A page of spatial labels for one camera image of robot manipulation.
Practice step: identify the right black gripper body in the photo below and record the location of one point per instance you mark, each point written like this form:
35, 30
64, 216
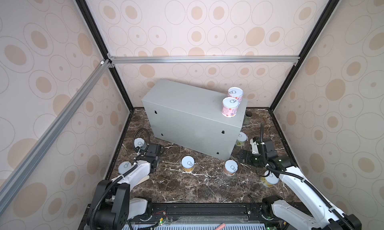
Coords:
253, 160

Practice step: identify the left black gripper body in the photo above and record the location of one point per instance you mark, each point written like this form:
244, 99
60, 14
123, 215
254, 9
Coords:
157, 158

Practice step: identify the orange pink label can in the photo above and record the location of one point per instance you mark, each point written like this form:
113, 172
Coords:
124, 167

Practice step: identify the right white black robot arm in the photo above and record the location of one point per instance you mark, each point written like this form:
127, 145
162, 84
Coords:
323, 214

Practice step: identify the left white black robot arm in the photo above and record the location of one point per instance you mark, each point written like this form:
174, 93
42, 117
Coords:
112, 205

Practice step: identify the teal label can left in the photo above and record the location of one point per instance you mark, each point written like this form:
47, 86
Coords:
139, 145

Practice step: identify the wooden spatula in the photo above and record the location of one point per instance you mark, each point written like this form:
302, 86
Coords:
145, 178

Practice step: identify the yellow can front right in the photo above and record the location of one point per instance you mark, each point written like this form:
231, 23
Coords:
269, 179

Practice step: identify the green label can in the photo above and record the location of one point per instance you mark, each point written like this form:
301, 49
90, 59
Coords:
241, 140

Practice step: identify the yellow label can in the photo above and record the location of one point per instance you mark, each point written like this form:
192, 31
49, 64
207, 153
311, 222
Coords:
188, 164

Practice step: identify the brown orange label can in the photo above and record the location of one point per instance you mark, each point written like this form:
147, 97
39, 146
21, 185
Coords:
230, 168

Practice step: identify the glass jar black lid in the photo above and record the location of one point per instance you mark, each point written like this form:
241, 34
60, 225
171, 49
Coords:
247, 118

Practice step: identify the grey metal cabinet box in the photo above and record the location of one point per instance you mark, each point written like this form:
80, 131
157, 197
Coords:
192, 117

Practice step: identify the pink pen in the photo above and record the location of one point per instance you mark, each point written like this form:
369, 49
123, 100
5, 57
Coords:
220, 227

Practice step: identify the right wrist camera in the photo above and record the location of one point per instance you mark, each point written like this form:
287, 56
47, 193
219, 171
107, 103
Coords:
254, 147

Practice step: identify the horizontal aluminium rail back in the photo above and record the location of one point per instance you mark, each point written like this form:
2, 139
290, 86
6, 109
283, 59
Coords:
205, 59

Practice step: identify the diagonal aluminium rail left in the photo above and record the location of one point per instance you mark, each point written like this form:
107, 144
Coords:
23, 171

